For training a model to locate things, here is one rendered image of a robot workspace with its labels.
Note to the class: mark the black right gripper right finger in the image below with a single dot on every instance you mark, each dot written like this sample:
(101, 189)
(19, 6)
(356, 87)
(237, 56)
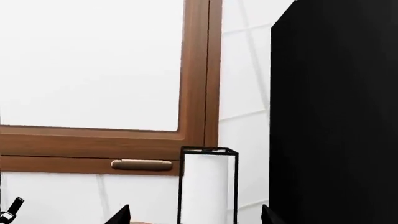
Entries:
(269, 217)

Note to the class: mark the white paper towel roll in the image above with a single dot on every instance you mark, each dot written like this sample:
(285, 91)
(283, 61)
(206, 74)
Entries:
(205, 189)

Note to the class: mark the large black cabinet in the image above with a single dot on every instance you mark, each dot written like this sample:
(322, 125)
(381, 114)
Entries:
(334, 112)

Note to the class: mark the brown wooden window frame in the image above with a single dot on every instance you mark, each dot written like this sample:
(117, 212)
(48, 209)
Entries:
(199, 81)

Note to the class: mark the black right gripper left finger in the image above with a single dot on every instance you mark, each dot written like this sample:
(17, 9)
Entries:
(122, 216)

